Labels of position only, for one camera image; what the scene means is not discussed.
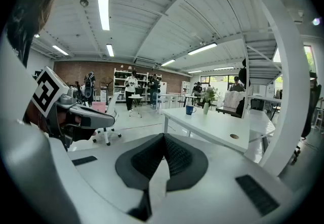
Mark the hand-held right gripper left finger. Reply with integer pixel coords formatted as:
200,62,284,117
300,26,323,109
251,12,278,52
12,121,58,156
115,133,166,221

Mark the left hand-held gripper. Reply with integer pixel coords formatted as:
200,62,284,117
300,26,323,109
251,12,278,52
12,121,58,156
30,65,116,152

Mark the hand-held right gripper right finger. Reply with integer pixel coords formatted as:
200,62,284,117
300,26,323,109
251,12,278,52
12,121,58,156
163,133,209,192

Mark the person's left forearm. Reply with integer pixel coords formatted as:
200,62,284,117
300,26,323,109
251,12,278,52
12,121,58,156
24,100,49,134

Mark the person's left hand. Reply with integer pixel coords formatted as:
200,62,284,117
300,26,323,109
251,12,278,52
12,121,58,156
57,111,82,128

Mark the pink box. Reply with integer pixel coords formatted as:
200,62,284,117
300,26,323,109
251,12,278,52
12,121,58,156
91,101,107,114

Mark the person's black printed shirt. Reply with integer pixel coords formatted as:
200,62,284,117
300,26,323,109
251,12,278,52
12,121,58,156
4,25,35,68

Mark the black standing fan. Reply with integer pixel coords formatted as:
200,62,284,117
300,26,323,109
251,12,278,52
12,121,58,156
99,76,114,104

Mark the white office chair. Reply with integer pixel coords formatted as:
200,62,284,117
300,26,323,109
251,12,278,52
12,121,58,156
92,91,123,146

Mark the round white side table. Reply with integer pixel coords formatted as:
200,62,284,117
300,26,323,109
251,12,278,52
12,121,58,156
128,94,144,118

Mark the white storage shelf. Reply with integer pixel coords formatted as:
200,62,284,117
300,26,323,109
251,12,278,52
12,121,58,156
113,67,150,103

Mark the blue flower bouquet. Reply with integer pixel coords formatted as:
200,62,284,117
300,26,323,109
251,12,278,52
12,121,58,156
200,86,219,104

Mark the white staircase frame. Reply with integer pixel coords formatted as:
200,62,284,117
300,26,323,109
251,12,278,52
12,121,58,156
241,0,311,177

